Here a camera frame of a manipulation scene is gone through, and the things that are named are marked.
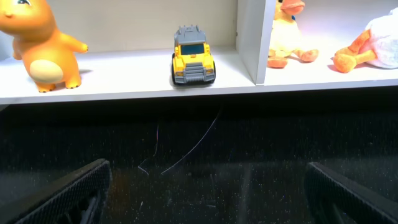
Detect white shelf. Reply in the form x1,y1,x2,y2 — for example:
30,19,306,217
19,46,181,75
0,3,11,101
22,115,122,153
0,0,398,106

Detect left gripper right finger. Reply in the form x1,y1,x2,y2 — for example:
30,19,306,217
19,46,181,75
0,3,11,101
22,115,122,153
303,161,398,224

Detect grey and yellow toy truck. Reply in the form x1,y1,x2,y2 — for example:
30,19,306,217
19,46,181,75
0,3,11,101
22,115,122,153
170,24,217,86

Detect orange dragon toy figure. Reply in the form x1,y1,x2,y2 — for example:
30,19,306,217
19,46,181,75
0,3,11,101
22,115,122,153
0,0,90,94

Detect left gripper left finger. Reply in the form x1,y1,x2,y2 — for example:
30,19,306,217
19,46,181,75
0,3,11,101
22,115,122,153
0,158,113,224

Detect white plush duck yellow hat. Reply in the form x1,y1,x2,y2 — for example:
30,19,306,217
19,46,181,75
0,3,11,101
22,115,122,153
333,7,398,74

